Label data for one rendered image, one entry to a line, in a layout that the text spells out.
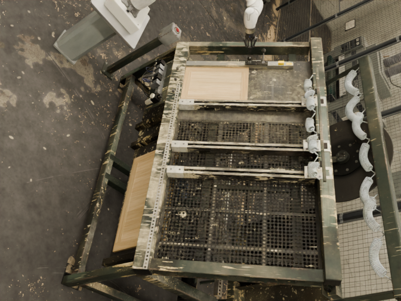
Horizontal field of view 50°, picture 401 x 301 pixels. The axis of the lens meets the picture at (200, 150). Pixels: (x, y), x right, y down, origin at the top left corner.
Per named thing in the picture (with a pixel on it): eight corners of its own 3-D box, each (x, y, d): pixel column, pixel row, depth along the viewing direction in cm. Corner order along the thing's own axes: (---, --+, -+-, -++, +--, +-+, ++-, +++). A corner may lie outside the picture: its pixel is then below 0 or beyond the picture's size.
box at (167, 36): (159, 30, 398) (173, 21, 388) (167, 39, 405) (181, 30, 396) (156, 39, 391) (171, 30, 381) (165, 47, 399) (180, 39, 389)
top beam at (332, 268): (308, 45, 395) (309, 37, 387) (320, 45, 394) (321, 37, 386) (323, 285, 269) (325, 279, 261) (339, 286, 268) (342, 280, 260)
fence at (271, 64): (187, 64, 395) (186, 61, 392) (292, 65, 383) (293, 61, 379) (186, 67, 392) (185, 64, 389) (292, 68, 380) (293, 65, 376)
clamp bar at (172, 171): (169, 168, 330) (164, 150, 310) (329, 174, 314) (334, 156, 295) (167, 179, 324) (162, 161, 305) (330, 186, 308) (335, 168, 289)
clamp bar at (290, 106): (180, 102, 368) (176, 82, 349) (323, 105, 352) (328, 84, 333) (179, 111, 362) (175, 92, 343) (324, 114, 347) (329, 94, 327)
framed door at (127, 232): (135, 159, 397) (133, 158, 395) (181, 141, 366) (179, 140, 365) (114, 252, 345) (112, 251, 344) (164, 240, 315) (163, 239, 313)
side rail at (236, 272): (154, 263, 293) (151, 257, 284) (321, 275, 279) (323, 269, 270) (152, 275, 288) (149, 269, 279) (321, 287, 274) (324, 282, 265)
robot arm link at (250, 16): (254, 30, 350) (259, 20, 357) (254, 14, 338) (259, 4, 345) (241, 28, 354) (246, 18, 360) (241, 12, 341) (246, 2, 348)
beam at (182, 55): (178, 50, 416) (176, 41, 407) (190, 50, 414) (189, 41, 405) (135, 274, 290) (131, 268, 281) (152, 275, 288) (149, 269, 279)
